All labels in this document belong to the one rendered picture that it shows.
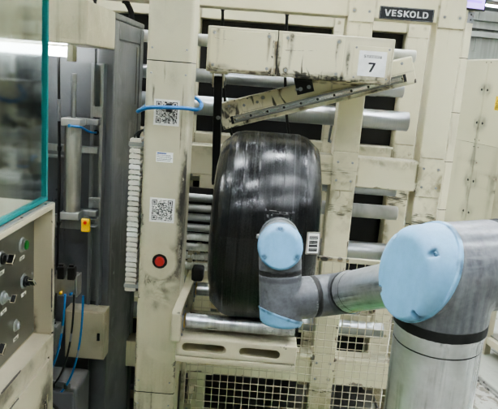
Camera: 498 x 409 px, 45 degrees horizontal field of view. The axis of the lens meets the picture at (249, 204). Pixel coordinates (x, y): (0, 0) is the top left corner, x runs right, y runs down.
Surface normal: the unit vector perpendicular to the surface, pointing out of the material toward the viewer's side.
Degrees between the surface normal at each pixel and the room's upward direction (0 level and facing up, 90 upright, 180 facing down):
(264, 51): 90
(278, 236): 79
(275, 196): 61
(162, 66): 90
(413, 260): 85
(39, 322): 90
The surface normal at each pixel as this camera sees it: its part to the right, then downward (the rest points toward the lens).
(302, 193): 0.28, -0.32
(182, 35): -0.04, 0.21
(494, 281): 0.33, 0.18
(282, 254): -0.03, 0.00
